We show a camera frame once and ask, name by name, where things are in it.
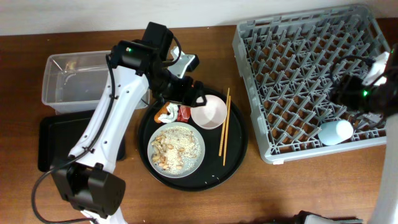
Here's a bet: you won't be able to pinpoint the white tissue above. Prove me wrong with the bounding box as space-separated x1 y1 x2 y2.
159 103 179 123

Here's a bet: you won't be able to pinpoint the orange sausage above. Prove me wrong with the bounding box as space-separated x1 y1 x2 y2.
154 102 170 123

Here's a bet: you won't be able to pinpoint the wooden chopstick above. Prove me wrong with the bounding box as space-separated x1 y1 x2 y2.
223 95 231 166
218 88 230 157

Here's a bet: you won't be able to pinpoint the white pink bowl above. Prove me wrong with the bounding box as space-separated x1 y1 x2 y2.
190 95 227 129

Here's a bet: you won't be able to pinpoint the red snack wrapper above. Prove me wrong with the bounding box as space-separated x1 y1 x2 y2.
177 105 191 123

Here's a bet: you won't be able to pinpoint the peanuts and rice scraps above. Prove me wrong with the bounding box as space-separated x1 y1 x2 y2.
150 125 203 175

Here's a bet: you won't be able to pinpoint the grey plate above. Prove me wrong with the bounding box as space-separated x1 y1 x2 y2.
146 121 206 179

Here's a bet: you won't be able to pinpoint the light blue cup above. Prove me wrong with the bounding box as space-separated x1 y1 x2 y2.
318 120 354 146

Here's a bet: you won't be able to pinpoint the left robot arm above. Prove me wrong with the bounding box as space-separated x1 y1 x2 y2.
48 22 204 223

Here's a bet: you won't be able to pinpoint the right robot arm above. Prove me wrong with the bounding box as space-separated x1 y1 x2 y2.
331 44 397 223

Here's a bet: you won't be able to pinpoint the grey dishwasher rack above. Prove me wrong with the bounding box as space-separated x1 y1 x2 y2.
233 4 389 164

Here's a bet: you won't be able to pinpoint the round black tray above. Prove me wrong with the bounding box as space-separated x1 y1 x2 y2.
137 103 248 192

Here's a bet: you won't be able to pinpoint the clear plastic bin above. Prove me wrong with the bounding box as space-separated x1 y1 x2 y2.
41 50 150 114

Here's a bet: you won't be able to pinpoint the black rectangular tray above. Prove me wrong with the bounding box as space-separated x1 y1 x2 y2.
37 109 126 172

